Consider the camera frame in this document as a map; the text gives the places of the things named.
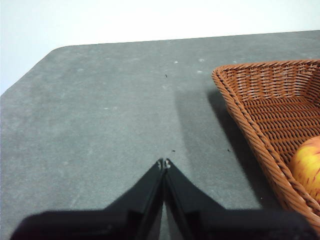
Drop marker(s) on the red apple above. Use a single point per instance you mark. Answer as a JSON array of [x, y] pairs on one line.
[[308, 167]]

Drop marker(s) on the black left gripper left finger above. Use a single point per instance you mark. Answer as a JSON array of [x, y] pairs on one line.
[[135, 210]]

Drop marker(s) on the brown wicker basket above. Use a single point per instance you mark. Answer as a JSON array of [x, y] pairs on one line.
[[270, 120]]

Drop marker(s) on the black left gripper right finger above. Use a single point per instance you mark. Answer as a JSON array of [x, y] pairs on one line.
[[195, 210]]

